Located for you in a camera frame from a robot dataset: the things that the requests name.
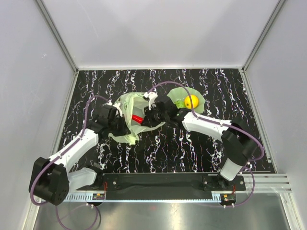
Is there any light green wavy bowl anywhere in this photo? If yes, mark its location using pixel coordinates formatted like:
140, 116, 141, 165
167, 87, 205, 114

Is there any light green plastic bag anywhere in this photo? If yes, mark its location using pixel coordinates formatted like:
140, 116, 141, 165
108, 92, 165, 145

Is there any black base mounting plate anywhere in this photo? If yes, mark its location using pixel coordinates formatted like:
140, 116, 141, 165
99, 172, 246, 200

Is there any black marble pattern mat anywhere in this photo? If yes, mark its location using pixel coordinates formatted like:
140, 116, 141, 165
59, 69, 260, 173

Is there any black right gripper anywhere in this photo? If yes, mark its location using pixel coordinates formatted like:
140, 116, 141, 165
142, 103, 169, 128

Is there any aluminium frame rail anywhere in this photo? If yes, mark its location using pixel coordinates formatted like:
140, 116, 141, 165
34, 0, 78, 73

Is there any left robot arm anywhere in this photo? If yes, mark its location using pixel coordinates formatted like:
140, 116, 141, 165
29, 103, 130, 206

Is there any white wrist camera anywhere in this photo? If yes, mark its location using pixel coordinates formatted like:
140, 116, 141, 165
143, 92, 158, 110
102, 101, 113, 106

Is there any red fruit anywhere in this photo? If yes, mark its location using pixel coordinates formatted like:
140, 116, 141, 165
131, 115, 143, 124

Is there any green fruit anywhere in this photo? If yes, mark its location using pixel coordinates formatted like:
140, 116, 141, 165
175, 100, 186, 109

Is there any orange fruit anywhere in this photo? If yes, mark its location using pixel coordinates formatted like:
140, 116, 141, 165
184, 94, 199, 109

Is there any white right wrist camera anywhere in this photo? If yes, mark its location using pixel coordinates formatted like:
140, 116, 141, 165
143, 92, 158, 110

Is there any white slotted cable duct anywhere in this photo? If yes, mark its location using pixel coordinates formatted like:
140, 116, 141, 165
64, 191, 106, 202

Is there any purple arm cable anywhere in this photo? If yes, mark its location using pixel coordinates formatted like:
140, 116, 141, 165
147, 81, 265, 208
30, 95, 110, 230

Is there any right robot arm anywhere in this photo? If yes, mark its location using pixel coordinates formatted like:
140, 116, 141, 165
141, 92, 258, 190

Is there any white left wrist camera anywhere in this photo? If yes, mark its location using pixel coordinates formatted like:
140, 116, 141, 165
102, 101, 113, 106

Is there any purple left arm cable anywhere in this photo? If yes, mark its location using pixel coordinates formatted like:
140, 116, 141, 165
30, 95, 110, 230

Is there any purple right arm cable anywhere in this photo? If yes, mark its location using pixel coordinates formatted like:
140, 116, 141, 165
147, 81, 265, 208

